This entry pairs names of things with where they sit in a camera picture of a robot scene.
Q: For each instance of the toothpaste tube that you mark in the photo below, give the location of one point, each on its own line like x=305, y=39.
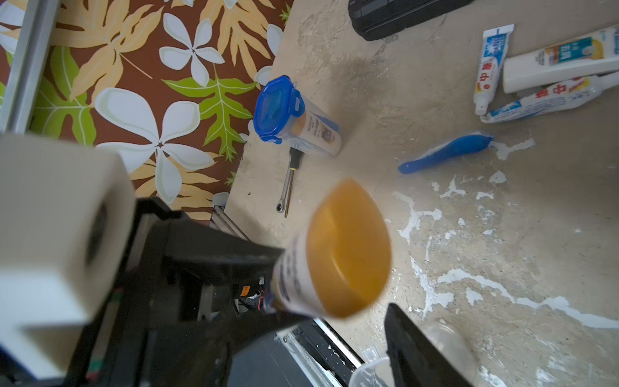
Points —
x=493, y=55
x=561, y=96

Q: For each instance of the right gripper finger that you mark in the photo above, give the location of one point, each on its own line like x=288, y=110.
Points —
x=414, y=360

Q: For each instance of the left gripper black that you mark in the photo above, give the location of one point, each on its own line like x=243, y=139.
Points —
x=176, y=323

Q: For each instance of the black yellow screwdriver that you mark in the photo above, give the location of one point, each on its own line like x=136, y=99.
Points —
x=283, y=204

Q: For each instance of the blue lid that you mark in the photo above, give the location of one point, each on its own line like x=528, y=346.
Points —
x=278, y=103

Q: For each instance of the black plastic tool case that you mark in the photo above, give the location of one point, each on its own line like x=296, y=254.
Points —
x=378, y=19

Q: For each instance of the toothpaste tube middle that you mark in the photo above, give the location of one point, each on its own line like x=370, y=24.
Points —
x=561, y=96

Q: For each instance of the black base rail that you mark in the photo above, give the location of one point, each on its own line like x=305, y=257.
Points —
x=311, y=353

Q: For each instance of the white bottle upper horizontal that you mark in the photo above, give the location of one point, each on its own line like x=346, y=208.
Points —
x=590, y=54

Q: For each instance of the blue toothbrush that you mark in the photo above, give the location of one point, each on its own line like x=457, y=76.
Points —
x=462, y=146

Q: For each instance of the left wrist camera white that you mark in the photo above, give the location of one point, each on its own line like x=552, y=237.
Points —
x=66, y=215

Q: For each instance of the toothpaste tube top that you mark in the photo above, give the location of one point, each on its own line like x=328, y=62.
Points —
x=493, y=55

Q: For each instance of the white bottle barcode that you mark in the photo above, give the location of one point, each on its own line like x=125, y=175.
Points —
x=339, y=263

